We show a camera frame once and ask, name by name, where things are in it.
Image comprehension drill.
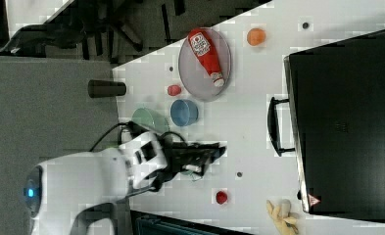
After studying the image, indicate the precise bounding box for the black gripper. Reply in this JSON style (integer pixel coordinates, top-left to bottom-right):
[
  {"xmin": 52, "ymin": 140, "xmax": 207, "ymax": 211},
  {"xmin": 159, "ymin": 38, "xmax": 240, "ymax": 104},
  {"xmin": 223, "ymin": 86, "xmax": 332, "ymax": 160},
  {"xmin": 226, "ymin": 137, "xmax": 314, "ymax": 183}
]
[{"xmin": 165, "ymin": 142, "xmax": 226, "ymax": 182}]

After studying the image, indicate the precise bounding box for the green plastic colander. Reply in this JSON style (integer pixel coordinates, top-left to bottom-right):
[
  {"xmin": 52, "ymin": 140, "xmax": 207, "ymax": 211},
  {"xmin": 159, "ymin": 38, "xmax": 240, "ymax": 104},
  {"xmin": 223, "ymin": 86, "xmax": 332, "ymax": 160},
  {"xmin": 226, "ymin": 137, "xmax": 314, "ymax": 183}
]
[{"xmin": 132, "ymin": 108, "xmax": 169, "ymax": 133}]

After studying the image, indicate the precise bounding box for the black silver toaster oven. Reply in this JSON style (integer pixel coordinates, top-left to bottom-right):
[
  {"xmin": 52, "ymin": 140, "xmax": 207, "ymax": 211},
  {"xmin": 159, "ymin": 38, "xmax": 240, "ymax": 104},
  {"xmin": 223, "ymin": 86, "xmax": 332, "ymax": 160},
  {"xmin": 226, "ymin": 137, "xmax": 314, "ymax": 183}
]
[{"xmin": 284, "ymin": 29, "xmax": 385, "ymax": 223}]

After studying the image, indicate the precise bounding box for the orange toy fruit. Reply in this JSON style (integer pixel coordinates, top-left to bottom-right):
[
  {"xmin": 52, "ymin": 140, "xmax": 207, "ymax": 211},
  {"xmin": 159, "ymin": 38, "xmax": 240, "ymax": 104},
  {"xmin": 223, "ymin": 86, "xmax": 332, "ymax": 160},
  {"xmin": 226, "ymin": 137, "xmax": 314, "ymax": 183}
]
[{"xmin": 247, "ymin": 28, "xmax": 266, "ymax": 46}]

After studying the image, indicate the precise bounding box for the blue oven door with handle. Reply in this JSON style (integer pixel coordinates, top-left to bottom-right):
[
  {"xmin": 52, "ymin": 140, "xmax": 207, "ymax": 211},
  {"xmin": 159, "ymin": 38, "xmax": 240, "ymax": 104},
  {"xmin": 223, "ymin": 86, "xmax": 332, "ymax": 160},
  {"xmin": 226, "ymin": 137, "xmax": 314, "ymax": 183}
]
[{"xmin": 267, "ymin": 97, "xmax": 295, "ymax": 157}]

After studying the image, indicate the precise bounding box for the yellow toy banana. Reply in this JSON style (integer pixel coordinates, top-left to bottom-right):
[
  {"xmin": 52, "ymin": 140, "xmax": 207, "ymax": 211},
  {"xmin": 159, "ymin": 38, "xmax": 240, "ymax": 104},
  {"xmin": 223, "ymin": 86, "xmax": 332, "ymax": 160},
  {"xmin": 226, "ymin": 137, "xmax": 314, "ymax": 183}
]
[{"xmin": 265, "ymin": 199, "xmax": 299, "ymax": 235}]

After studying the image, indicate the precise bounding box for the blue metal frame rail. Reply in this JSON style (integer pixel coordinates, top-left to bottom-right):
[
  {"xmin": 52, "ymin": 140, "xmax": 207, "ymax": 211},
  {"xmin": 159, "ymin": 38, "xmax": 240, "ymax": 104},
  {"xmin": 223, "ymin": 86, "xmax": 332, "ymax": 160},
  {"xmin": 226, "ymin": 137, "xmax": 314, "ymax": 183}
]
[{"xmin": 130, "ymin": 211, "xmax": 250, "ymax": 235}]

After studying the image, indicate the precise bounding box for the pink toy strawberry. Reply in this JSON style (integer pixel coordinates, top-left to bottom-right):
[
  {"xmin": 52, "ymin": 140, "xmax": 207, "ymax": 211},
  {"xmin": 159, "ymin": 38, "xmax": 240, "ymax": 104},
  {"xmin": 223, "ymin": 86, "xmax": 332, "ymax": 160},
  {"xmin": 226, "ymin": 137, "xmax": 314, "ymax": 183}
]
[{"xmin": 168, "ymin": 85, "xmax": 181, "ymax": 96}]

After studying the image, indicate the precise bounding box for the red toy strawberry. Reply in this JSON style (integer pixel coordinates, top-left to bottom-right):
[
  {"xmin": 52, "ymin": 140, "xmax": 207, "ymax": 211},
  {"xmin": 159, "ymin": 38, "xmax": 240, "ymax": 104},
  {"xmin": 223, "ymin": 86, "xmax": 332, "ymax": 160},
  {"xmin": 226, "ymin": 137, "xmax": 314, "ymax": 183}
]
[{"xmin": 216, "ymin": 191, "xmax": 228, "ymax": 205}]

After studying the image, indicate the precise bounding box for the grey round plate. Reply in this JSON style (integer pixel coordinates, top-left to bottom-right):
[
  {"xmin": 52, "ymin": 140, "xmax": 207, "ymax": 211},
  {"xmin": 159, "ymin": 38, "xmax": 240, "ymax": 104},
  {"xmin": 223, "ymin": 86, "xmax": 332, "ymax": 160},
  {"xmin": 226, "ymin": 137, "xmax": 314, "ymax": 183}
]
[{"xmin": 178, "ymin": 27, "xmax": 231, "ymax": 102}]

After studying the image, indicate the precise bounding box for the blue plastic cup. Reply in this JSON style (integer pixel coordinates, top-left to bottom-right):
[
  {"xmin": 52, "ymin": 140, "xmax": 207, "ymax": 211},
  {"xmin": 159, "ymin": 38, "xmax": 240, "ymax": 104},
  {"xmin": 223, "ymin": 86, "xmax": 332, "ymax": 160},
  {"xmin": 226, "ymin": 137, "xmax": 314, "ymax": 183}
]
[{"xmin": 170, "ymin": 99, "xmax": 199, "ymax": 126}]

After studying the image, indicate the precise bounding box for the red ketchup bottle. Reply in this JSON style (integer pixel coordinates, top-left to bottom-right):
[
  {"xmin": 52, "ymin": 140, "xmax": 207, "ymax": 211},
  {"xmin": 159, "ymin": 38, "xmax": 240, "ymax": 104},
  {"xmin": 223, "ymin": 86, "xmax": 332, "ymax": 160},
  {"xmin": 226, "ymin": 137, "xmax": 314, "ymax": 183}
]
[{"xmin": 187, "ymin": 28, "xmax": 225, "ymax": 87}]

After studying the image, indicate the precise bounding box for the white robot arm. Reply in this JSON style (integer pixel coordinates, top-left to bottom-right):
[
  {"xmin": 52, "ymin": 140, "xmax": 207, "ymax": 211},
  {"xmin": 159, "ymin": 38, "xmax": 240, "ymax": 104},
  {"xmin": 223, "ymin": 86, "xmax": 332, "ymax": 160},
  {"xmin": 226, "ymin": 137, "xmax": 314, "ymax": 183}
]
[{"xmin": 24, "ymin": 121, "xmax": 226, "ymax": 235}]

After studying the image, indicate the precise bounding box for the black cylindrical post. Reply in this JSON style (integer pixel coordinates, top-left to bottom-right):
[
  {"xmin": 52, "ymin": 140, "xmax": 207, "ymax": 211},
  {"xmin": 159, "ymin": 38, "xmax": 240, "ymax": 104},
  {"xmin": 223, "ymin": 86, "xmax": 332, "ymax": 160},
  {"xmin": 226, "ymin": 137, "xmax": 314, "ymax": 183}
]
[{"xmin": 87, "ymin": 80, "xmax": 126, "ymax": 98}]

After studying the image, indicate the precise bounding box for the black office chair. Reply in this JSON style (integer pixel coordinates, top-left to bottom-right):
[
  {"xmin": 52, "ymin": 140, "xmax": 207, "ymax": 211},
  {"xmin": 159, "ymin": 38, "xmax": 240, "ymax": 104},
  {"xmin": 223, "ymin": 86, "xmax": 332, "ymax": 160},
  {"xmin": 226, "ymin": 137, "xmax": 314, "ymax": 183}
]
[{"xmin": 0, "ymin": 0, "xmax": 188, "ymax": 62}]

